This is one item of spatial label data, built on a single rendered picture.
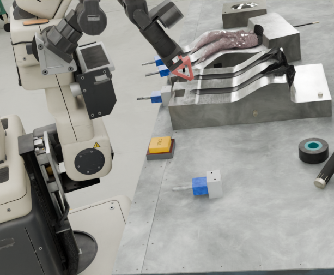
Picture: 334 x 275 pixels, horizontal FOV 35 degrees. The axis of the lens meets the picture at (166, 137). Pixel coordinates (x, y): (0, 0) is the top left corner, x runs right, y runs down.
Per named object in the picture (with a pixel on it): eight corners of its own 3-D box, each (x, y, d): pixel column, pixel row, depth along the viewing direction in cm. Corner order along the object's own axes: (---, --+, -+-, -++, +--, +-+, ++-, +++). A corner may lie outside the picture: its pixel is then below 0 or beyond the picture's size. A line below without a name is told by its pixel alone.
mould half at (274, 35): (172, 90, 199) (167, 63, 193) (162, 64, 221) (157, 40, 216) (301, 59, 202) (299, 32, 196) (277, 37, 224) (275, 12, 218)
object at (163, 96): (137, 108, 191) (134, 95, 189) (139, 102, 196) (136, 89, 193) (172, 105, 189) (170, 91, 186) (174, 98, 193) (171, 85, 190)
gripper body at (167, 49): (175, 42, 164) (161, 25, 160) (185, 53, 155) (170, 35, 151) (159, 56, 164) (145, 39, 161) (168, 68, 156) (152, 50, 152)
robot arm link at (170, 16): (124, 7, 154) (130, 15, 147) (155, -19, 153) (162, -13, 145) (149, 37, 160) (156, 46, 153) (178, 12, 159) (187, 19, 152)
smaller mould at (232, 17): (223, 29, 243) (221, 14, 240) (224, 17, 256) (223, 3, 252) (267, 23, 239) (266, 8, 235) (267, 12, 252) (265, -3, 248)
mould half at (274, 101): (172, 130, 174) (165, 93, 167) (181, 93, 196) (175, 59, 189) (332, 116, 164) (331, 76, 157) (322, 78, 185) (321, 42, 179)
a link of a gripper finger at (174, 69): (195, 66, 164) (178, 44, 159) (203, 75, 157) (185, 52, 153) (178, 81, 164) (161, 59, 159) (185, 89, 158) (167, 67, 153)
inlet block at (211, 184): (174, 202, 142) (170, 186, 139) (174, 191, 146) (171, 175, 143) (223, 197, 140) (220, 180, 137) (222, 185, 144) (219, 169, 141)
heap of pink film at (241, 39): (199, 65, 199) (195, 46, 195) (189, 49, 215) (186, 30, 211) (265, 49, 201) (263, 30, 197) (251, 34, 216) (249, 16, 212)
